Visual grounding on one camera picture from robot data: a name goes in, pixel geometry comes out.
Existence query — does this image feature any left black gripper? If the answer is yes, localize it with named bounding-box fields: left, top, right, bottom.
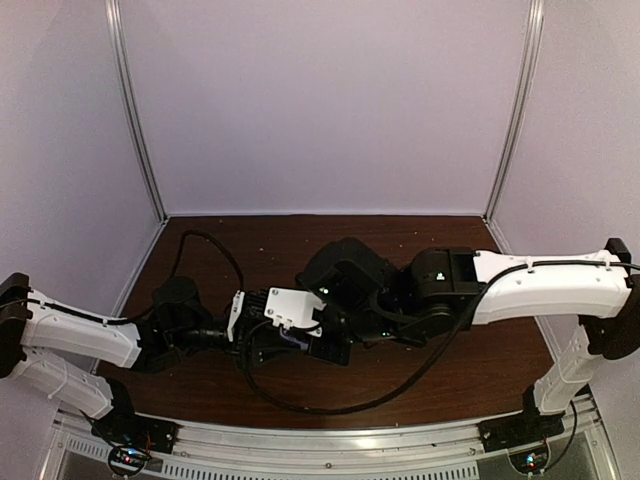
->
left=170, top=314, right=300, bottom=373

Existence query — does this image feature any blue oval case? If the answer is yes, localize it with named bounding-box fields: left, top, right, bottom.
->
left=279, top=330, right=309, bottom=351

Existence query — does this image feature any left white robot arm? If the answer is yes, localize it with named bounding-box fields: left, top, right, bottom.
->
left=1, top=272, right=273, bottom=444

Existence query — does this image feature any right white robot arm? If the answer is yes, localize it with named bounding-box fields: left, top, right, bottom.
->
left=285, top=238, right=639, bottom=442

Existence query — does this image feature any left circuit board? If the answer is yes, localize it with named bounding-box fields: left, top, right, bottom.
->
left=107, top=445, right=151, bottom=475

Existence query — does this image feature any circuit board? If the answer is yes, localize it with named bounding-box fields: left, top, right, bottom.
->
left=509, top=446, right=550, bottom=476
left=107, top=445, right=151, bottom=475

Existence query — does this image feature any right circuit board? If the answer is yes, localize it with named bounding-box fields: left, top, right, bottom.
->
left=509, top=446, right=550, bottom=476

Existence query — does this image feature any right black camera cable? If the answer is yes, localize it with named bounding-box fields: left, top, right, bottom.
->
left=238, top=279, right=501, bottom=415

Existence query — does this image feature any black camera cable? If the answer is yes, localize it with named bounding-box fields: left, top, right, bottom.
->
left=104, top=229, right=244, bottom=326
left=238, top=279, right=501, bottom=415

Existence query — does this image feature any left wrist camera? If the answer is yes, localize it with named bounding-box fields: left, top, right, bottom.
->
left=226, top=290, right=268, bottom=343

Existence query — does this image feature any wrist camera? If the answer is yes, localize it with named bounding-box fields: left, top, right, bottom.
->
left=226, top=290, right=268, bottom=343
left=244, top=287, right=326, bottom=337

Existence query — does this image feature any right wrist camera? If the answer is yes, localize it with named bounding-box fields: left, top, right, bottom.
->
left=244, top=287, right=326, bottom=337

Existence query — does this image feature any front aluminium rail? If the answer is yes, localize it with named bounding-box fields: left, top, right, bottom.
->
left=38, top=394, right=621, bottom=479

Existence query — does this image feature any left black camera cable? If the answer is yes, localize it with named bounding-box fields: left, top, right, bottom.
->
left=104, top=229, right=244, bottom=326

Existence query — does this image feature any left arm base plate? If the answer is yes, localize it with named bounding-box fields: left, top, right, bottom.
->
left=90, top=414, right=179, bottom=454

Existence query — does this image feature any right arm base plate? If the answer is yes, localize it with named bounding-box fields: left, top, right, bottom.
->
left=478, top=415, right=565, bottom=453

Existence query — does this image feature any left aluminium frame post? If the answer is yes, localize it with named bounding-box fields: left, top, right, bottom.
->
left=105, top=0, right=168, bottom=223

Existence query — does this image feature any aluminium frame post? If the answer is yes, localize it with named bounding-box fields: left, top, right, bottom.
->
left=483, top=0, right=545, bottom=225
left=105, top=0, right=168, bottom=223

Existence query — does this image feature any right aluminium frame post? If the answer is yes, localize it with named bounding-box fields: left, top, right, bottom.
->
left=483, top=0, right=545, bottom=225

